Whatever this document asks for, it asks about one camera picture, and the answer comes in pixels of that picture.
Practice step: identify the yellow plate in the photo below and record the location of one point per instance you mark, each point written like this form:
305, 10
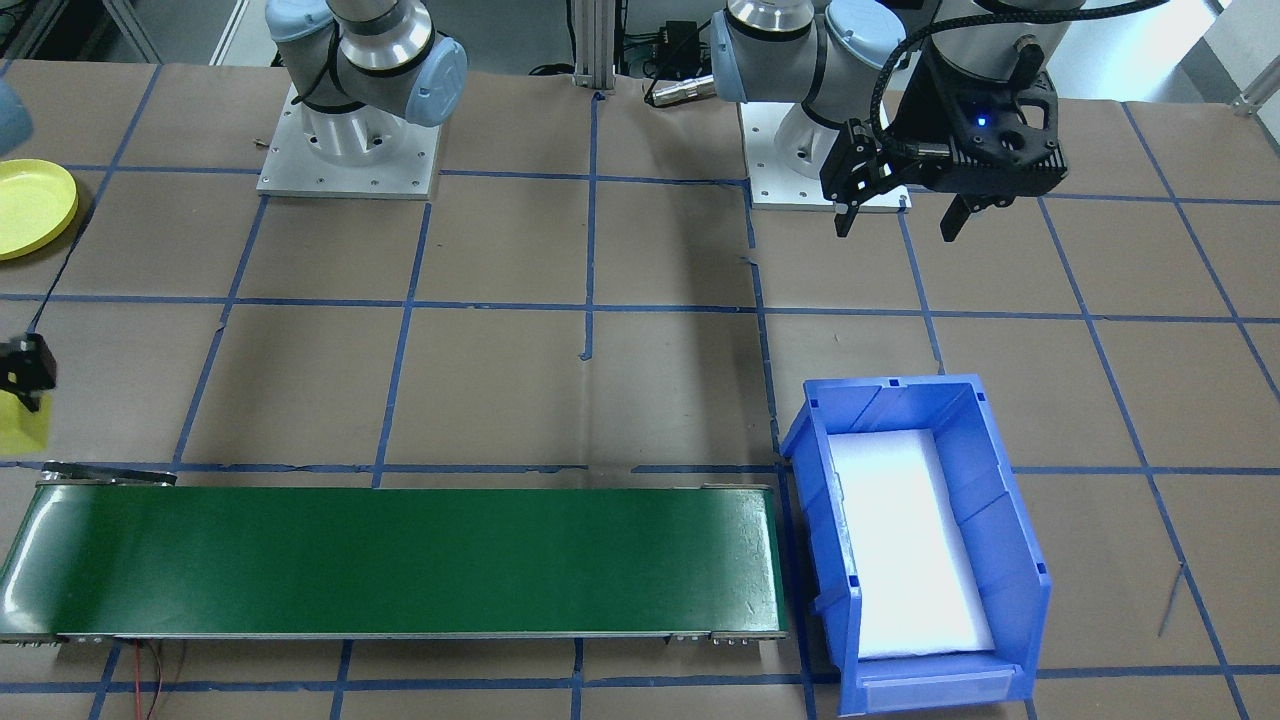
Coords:
30, 205

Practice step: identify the silver cylindrical connector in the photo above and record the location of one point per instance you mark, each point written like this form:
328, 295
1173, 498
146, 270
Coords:
680, 90

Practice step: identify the blue plastic storage bin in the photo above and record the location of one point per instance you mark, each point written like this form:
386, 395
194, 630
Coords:
940, 690

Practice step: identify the white foam pad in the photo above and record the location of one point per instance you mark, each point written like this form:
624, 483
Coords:
900, 540

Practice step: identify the aluminium frame bar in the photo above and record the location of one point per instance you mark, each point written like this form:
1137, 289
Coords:
1258, 98

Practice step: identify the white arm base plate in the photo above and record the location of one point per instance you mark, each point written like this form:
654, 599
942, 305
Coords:
400, 180
770, 190

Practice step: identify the green conveyor belt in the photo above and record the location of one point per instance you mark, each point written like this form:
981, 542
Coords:
400, 560

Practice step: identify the yellow foam block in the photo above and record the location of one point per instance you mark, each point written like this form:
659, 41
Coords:
25, 430

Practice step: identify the black electronics box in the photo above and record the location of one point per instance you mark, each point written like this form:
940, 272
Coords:
680, 40

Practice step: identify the aluminium frame post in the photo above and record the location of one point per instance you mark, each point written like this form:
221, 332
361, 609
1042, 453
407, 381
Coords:
595, 40

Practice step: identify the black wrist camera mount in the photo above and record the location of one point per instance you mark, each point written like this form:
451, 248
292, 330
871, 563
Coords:
1000, 150

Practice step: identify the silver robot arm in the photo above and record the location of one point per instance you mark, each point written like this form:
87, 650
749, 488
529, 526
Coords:
380, 70
780, 50

